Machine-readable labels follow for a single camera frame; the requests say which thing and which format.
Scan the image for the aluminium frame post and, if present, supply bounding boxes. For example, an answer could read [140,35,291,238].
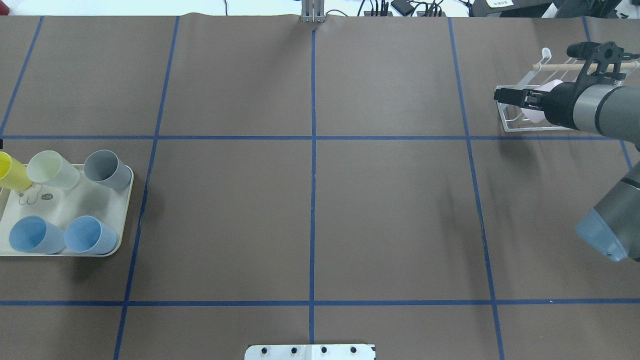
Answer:
[300,0,326,23]

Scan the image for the cream plastic tray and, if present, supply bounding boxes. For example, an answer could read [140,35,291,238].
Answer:
[0,164,135,257]

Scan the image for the light blue cup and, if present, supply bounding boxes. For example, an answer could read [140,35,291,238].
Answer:
[8,215,66,255]
[64,215,119,255]

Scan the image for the white wire cup rack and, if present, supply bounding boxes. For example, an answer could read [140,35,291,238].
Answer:
[512,80,639,144]

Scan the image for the yellow plastic cup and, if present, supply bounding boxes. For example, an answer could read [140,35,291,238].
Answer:
[0,151,33,191]

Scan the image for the light blue cup inner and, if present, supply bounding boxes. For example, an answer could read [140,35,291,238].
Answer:
[64,215,119,255]

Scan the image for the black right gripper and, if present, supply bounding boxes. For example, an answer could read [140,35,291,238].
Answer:
[494,82,578,130]

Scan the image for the pink plastic cup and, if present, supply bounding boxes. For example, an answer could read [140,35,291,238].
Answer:
[521,79,563,125]

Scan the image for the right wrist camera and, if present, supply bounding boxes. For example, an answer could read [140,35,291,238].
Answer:
[566,41,640,87]

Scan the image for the light blue cup outer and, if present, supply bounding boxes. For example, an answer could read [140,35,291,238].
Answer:
[8,215,66,255]

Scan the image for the pale green plastic cup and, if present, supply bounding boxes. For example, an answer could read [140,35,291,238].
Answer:
[26,150,80,191]

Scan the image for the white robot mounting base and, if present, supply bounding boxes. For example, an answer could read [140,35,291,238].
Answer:
[244,343,377,360]

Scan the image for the grey plastic cup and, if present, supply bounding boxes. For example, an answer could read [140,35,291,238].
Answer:
[83,149,133,191]

